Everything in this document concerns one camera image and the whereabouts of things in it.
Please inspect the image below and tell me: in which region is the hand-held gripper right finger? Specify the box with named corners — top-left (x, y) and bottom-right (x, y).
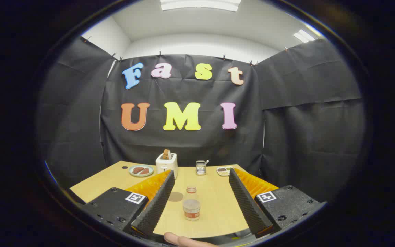
top-left (228, 168), bottom-right (327, 239)

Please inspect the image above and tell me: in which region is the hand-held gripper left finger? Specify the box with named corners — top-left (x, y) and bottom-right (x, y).
top-left (81, 170), bottom-right (176, 237)

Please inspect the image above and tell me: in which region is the clear juice bottle red label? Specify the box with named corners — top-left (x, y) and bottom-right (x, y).
top-left (183, 186), bottom-right (201, 221)

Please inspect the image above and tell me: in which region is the wooden table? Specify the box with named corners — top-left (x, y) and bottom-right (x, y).
top-left (70, 161), bottom-right (280, 239)

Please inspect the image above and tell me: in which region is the white toaster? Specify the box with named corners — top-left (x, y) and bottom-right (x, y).
top-left (155, 153), bottom-right (178, 179)

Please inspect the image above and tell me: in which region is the pale green plate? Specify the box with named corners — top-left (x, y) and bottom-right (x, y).
top-left (129, 165), bottom-right (154, 177)

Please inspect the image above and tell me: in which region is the small ceiling light panel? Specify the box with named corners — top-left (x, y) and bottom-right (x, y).
top-left (293, 29), bottom-right (316, 43)

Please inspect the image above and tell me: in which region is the long ceiling light panel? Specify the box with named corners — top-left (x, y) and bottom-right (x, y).
top-left (160, 0), bottom-right (242, 12)

